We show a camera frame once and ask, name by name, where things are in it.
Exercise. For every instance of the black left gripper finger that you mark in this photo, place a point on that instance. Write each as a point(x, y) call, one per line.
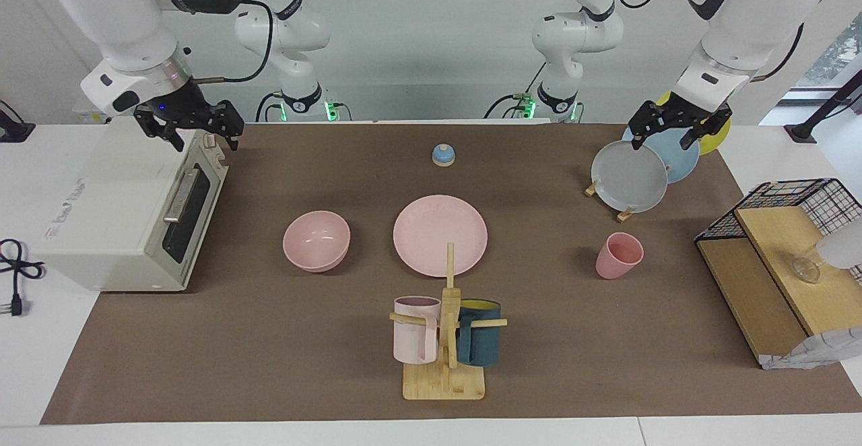
point(691, 140)
point(639, 139)

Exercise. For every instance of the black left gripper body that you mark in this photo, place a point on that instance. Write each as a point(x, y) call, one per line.
point(673, 114)

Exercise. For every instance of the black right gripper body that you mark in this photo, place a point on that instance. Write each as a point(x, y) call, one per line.
point(182, 106)

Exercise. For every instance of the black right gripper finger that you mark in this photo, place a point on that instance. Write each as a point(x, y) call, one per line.
point(176, 140)
point(234, 137)

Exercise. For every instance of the pink cup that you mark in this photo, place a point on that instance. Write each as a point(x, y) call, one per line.
point(616, 261)

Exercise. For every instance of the pink bowl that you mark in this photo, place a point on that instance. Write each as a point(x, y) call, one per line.
point(316, 240)

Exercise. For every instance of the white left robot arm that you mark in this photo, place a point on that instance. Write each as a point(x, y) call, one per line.
point(747, 21)

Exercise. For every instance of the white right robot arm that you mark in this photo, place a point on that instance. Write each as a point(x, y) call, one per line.
point(114, 15)

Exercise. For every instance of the light blue plate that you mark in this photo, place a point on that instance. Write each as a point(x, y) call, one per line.
point(680, 160)

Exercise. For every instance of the yellow plate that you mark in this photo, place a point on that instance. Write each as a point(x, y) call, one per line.
point(717, 139)

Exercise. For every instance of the grey plate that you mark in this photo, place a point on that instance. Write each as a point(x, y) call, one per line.
point(626, 176)

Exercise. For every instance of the wooden plate rack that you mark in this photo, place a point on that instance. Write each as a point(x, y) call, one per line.
point(625, 215)

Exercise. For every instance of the white toaster oven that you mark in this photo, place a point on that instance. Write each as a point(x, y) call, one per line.
point(101, 217)

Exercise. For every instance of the black clamp stand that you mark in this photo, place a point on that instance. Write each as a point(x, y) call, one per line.
point(805, 129)

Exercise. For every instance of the black desk clamp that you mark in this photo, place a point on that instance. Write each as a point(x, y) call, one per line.
point(13, 133)

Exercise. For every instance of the clear wine glass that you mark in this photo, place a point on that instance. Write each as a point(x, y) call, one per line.
point(806, 269)

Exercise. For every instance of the pink plate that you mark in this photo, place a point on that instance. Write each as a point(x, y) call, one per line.
point(431, 230)

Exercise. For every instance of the brown table mat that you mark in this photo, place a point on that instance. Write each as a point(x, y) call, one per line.
point(269, 365)

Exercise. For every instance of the white patterned cloth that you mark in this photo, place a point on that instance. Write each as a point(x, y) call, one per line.
point(821, 348)

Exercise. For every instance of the dark teal mug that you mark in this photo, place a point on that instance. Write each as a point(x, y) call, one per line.
point(481, 345)

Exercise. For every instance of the light pink mug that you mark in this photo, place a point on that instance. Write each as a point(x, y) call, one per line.
point(414, 341)

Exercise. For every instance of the wooden mug tree stand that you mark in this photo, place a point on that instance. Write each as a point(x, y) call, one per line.
point(441, 382)

